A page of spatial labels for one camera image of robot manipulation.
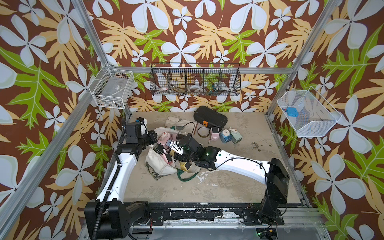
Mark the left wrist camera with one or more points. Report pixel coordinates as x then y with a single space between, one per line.
135 130

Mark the cream tote bag green handles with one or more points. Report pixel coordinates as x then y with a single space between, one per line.
161 161

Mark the white wire basket left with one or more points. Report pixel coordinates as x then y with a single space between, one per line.
112 87

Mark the black wire basket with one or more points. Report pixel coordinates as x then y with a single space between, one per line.
216 79

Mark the brown tape roll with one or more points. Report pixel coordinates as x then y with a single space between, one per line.
204 132

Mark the green pencil sharpener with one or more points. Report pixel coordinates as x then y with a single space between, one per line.
236 136

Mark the cream work glove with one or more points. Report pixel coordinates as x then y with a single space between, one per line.
181 125

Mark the blue object in basket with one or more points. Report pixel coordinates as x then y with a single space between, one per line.
292 112

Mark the black hard case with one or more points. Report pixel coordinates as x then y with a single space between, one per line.
210 118

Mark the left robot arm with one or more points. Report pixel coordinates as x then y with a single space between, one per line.
108 217

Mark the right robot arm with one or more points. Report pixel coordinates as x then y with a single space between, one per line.
271 173

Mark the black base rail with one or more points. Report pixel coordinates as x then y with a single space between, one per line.
248 214

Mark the white tape roll in basket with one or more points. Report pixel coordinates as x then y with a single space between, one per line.
194 88

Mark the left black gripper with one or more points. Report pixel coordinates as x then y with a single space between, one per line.
152 134

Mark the blue pencil sharpener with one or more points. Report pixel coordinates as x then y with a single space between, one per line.
225 136

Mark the large pink pencil sharpener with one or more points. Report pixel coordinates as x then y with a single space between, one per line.
163 139

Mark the white wire basket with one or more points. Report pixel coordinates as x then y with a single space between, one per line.
112 87
316 115

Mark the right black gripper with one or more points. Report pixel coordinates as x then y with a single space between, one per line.
181 157

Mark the white wire basket right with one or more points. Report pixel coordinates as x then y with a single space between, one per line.
316 115

